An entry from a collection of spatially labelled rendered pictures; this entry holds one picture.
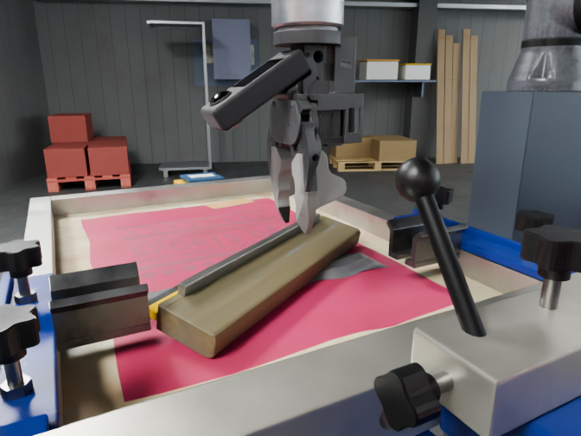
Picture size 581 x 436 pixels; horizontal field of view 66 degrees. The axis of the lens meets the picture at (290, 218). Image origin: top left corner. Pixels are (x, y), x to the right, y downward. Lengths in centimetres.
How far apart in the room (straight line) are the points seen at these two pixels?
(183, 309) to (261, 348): 9
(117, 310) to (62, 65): 756
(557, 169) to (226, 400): 87
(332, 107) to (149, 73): 722
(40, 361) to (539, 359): 35
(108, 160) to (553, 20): 540
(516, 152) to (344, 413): 80
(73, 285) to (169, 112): 718
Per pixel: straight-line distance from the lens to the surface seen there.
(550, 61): 104
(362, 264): 67
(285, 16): 48
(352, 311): 55
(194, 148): 766
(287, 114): 49
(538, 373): 27
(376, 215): 81
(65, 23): 798
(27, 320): 35
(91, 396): 45
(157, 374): 46
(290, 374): 29
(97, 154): 597
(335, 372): 29
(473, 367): 25
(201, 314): 47
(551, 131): 101
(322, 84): 50
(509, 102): 104
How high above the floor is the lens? 121
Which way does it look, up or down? 16 degrees down
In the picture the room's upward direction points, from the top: straight up
